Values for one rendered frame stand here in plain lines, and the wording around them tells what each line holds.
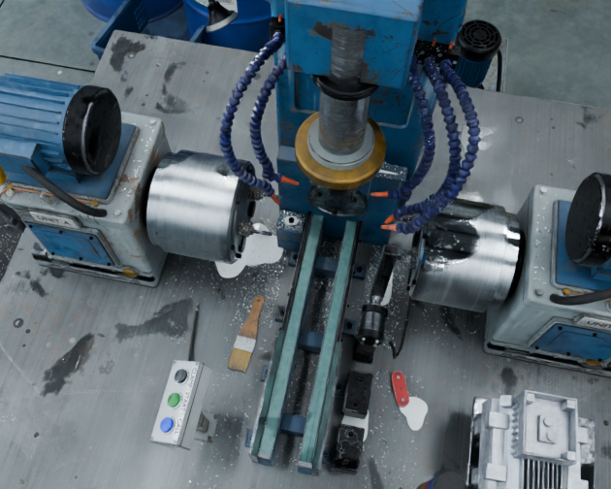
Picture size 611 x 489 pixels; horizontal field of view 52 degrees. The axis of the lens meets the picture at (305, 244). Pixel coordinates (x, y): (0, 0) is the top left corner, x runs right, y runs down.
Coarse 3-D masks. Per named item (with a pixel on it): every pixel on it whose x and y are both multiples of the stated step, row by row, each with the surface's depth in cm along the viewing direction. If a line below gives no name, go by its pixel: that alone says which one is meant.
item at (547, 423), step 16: (528, 400) 121; (544, 400) 124; (560, 400) 122; (576, 400) 121; (528, 416) 122; (544, 416) 121; (560, 416) 122; (576, 416) 119; (512, 432) 124; (528, 432) 121; (544, 432) 120; (560, 432) 121; (576, 432) 118; (544, 448) 120; (560, 448) 120; (576, 448) 117; (560, 464) 119
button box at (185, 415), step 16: (176, 368) 132; (192, 368) 130; (208, 368) 132; (176, 384) 130; (192, 384) 128; (208, 384) 132; (192, 400) 128; (160, 416) 128; (176, 416) 126; (192, 416) 127; (160, 432) 126; (176, 432) 124; (192, 432) 127
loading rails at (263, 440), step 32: (320, 224) 163; (352, 224) 163; (320, 256) 167; (352, 256) 158; (288, 320) 151; (352, 320) 162; (288, 352) 148; (320, 352) 148; (288, 384) 149; (320, 384) 144; (288, 416) 148; (320, 416) 141; (256, 448) 137; (320, 448) 137
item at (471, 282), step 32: (448, 224) 135; (480, 224) 135; (512, 224) 137; (416, 256) 141; (448, 256) 134; (480, 256) 133; (512, 256) 134; (416, 288) 139; (448, 288) 137; (480, 288) 135
